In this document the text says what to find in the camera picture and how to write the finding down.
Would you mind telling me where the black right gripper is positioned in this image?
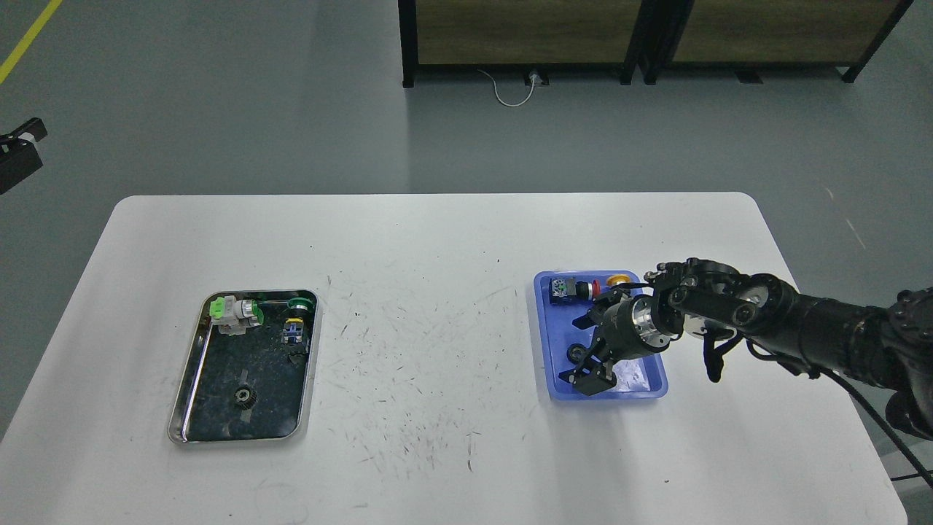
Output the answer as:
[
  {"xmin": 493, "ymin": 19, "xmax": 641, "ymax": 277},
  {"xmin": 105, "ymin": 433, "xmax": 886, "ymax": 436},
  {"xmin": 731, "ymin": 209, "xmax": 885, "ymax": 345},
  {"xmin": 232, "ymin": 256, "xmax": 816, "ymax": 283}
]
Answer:
[{"xmin": 558, "ymin": 286, "xmax": 660, "ymax": 397}]

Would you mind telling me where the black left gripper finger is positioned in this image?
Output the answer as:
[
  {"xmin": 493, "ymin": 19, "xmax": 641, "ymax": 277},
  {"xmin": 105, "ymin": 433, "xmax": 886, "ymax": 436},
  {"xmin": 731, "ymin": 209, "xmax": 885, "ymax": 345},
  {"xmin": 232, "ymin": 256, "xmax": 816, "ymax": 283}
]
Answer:
[{"xmin": 1, "ymin": 117, "xmax": 47, "ymax": 194}]

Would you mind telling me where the black gear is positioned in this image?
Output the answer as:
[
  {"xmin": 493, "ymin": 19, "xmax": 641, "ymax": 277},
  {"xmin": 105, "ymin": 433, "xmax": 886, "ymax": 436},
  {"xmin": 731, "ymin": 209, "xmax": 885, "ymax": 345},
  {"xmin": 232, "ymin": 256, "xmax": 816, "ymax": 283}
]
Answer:
[
  {"xmin": 566, "ymin": 343, "xmax": 587, "ymax": 366},
  {"xmin": 233, "ymin": 385, "xmax": 257, "ymax": 410}
]

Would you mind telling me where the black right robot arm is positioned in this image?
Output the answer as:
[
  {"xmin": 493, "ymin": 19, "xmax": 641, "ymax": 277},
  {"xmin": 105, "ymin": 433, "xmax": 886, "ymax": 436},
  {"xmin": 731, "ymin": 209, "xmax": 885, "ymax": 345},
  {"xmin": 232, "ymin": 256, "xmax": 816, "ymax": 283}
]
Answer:
[{"xmin": 547, "ymin": 258, "xmax": 932, "ymax": 483}]

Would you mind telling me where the blue plastic tray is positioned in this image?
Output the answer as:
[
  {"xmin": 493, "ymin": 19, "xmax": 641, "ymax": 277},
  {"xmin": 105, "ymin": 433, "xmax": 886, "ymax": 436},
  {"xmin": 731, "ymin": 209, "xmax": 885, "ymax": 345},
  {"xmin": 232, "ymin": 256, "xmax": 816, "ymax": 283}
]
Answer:
[{"xmin": 533, "ymin": 270, "xmax": 668, "ymax": 402}]

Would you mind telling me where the silver metal tray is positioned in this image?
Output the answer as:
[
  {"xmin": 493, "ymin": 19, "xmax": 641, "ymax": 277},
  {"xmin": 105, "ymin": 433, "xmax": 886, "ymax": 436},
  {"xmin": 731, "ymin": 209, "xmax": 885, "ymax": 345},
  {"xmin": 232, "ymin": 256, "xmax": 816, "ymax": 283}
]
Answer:
[{"xmin": 167, "ymin": 289, "xmax": 318, "ymax": 445}]

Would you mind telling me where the wooden cabinet right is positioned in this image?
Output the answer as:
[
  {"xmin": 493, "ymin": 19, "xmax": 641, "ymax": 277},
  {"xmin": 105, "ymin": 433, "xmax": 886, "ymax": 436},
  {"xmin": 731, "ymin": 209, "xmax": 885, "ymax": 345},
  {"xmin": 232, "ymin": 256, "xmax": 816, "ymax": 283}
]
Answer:
[{"xmin": 639, "ymin": 1, "xmax": 912, "ymax": 85}]

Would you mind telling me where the wooden cabinet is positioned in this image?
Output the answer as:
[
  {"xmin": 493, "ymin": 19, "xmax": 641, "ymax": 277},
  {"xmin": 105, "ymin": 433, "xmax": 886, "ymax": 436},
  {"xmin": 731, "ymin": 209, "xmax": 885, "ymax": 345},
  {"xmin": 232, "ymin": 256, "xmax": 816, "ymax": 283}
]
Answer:
[
  {"xmin": 397, "ymin": 1, "xmax": 660, "ymax": 89},
  {"xmin": 639, "ymin": 1, "xmax": 912, "ymax": 85}
]

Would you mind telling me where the wooden cabinet left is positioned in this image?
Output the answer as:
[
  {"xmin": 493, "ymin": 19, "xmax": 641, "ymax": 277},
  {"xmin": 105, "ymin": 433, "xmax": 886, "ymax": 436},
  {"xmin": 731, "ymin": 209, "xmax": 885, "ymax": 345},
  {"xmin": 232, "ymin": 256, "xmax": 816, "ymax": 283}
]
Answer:
[{"xmin": 397, "ymin": 1, "xmax": 660, "ymax": 89}]

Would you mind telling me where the red push button switch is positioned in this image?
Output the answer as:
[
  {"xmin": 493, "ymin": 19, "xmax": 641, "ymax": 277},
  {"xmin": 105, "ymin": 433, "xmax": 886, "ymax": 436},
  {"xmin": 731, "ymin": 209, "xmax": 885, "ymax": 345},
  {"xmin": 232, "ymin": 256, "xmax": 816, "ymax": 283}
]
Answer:
[{"xmin": 547, "ymin": 276, "xmax": 602, "ymax": 306}]

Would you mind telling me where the yellow push button switch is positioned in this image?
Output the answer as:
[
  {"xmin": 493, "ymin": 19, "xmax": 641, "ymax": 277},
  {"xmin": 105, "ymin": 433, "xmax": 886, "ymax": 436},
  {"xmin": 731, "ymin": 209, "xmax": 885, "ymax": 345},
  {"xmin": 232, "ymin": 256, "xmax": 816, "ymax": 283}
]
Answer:
[{"xmin": 605, "ymin": 273, "xmax": 639, "ymax": 289}]

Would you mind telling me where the light green push button switch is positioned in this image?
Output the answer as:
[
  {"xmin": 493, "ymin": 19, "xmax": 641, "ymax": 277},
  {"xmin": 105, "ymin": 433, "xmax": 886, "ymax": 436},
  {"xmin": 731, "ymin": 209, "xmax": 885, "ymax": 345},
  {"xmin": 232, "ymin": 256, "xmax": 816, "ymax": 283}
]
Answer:
[{"xmin": 208, "ymin": 295, "xmax": 265, "ymax": 336}]

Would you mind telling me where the white cable on floor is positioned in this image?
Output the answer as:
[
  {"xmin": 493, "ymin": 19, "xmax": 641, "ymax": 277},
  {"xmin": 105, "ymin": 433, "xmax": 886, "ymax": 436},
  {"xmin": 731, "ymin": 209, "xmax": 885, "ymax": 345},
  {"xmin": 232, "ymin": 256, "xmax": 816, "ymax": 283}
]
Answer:
[{"xmin": 479, "ymin": 69, "xmax": 549, "ymax": 108}]

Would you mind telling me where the dark green push button switch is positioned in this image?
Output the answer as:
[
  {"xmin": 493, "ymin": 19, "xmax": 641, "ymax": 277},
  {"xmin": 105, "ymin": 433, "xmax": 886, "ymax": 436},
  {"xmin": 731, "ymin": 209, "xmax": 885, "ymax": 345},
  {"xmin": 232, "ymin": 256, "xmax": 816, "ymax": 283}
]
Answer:
[{"xmin": 280, "ymin": 297, "xmax": 313, "ymax": 355}]

